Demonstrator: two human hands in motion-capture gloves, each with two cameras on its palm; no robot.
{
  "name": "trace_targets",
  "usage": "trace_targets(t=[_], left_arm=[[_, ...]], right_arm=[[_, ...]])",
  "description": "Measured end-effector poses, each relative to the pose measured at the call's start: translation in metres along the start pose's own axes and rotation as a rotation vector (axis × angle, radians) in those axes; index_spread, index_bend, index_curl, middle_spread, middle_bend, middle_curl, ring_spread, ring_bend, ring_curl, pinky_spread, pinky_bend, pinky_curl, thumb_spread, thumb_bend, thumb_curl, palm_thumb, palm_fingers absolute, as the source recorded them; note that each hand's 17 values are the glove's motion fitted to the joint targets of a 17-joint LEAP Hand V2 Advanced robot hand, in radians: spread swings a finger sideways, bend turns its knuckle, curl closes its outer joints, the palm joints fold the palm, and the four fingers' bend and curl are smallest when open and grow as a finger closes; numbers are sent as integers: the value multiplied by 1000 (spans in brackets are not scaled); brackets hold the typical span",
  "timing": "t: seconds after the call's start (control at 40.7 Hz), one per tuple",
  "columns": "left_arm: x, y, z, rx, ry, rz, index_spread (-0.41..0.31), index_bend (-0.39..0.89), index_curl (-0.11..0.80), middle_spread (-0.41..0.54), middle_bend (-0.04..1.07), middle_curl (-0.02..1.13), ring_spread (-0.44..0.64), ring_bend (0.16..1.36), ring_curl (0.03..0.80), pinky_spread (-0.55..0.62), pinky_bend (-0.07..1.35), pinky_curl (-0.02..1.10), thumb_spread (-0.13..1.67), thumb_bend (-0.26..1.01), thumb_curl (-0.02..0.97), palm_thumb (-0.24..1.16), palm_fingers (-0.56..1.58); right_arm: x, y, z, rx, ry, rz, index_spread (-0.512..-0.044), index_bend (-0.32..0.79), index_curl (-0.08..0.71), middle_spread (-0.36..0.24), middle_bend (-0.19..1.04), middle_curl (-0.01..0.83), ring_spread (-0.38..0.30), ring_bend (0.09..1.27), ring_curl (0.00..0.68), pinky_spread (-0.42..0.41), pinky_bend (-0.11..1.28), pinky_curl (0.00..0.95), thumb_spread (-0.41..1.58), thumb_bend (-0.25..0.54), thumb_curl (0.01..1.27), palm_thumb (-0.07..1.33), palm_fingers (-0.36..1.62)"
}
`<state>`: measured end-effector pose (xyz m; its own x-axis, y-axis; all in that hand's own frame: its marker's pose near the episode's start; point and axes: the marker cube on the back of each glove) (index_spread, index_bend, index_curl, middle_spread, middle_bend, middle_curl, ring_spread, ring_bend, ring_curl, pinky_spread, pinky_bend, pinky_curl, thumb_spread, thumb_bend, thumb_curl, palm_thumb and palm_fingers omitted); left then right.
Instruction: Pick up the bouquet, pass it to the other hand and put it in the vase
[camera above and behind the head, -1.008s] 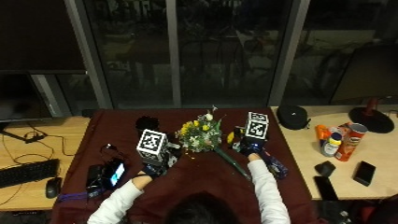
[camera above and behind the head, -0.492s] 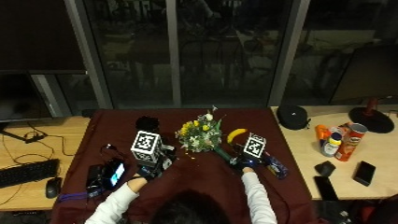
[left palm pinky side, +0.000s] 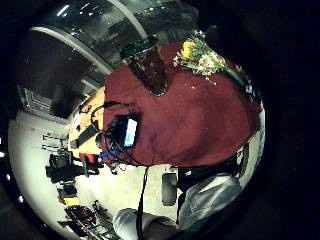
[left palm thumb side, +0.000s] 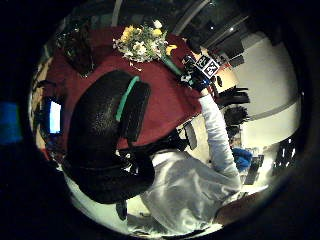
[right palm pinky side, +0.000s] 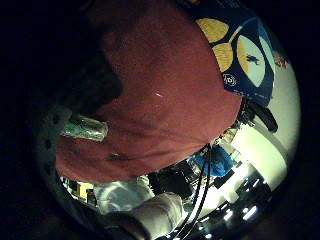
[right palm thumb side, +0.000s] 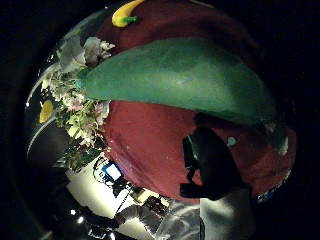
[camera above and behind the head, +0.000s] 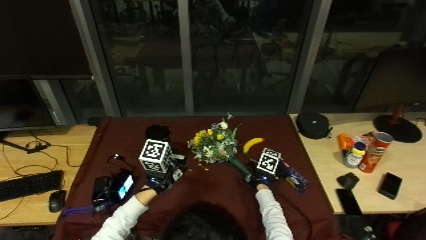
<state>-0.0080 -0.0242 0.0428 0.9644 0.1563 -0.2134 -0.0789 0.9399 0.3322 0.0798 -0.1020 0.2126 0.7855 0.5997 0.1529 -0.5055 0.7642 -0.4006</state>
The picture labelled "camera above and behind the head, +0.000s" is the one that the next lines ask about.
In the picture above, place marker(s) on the person's left hand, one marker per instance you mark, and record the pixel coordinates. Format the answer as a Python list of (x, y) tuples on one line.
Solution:
[(165, 180)]

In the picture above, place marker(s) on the person's right hand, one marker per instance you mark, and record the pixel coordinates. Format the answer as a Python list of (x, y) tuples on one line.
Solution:
[(262, 180)]

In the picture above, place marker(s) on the yellow and white flower bouquet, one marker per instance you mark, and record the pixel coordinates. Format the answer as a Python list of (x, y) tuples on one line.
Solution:
[(214, 145)]

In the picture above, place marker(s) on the right glove white marker cube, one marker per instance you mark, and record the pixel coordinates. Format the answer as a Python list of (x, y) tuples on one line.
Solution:
[(267, 162)]

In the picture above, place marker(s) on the glove white marker cube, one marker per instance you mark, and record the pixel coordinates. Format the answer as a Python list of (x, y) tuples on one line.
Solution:
[(154, 155), (267, 162)]

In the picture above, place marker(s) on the left glove white marker cube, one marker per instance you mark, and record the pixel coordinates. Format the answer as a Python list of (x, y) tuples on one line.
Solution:
[(154, 155)]

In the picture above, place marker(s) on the yellow banana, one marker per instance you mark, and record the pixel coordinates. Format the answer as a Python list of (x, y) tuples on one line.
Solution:
[(251, 144)]

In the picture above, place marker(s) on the blue snack packet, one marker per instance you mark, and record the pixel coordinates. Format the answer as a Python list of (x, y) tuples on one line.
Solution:
[(294, 176)]

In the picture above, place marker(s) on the dark red tablecloth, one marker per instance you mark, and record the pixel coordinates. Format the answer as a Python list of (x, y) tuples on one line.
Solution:
[(213, 193)]

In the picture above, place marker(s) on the black vase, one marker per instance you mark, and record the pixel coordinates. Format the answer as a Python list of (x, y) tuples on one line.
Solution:
[(157, 132)]

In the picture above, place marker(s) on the smartphone with lit screen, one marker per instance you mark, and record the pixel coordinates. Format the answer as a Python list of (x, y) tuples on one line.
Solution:
[(121, 186)]

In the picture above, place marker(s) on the black box device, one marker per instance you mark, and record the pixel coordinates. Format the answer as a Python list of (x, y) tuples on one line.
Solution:
[(100, 190)]

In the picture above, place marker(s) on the black round case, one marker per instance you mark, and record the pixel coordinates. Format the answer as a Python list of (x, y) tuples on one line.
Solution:
[(313, 125)]

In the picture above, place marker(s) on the orange bottle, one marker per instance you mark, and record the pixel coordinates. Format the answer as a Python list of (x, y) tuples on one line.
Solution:
[(345, 141)]

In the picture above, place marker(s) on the black smartphone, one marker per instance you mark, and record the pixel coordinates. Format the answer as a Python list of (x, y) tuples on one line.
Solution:
[(390, 185), (349, 201)]

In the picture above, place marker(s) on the white bottle blue cap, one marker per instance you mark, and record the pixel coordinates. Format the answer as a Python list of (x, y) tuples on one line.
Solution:
[(354, 155)]

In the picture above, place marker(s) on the red chips can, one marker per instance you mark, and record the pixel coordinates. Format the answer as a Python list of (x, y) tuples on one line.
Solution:
[(375, 152)]

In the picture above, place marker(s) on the black computer mouse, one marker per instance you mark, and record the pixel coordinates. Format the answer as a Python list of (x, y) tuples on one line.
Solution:
[(56, 201)]

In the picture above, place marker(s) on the black keyboard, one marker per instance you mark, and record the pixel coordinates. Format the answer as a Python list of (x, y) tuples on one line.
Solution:
[(29, 185)]

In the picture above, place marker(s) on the black monitor with red stand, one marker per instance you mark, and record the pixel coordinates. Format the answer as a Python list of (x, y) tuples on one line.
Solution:
[(394, 83)]

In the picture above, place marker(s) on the grey window frame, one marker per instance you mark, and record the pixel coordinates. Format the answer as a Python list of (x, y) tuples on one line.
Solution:
[(186, 56)]

